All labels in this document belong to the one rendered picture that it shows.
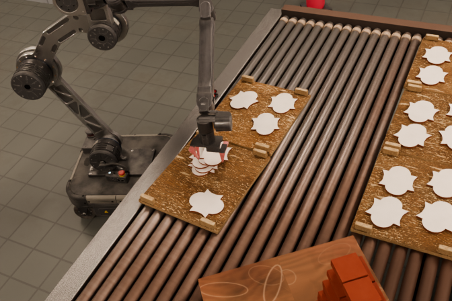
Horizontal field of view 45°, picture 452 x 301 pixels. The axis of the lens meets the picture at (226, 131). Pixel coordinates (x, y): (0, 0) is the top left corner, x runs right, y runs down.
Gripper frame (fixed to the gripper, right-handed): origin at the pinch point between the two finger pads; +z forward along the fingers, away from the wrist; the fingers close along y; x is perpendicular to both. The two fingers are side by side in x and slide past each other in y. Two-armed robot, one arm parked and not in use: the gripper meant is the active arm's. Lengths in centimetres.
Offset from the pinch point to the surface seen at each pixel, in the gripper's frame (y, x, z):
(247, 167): -13.7, -2.4, 5.5
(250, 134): -10.7, -21.3, 5.1
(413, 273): -75, 35, 8
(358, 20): -48, -114, 2
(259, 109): -11.4, -37.7, 4.8
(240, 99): -1.6, -42.6, 3.8
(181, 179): 10.3, 7.5, 5.6
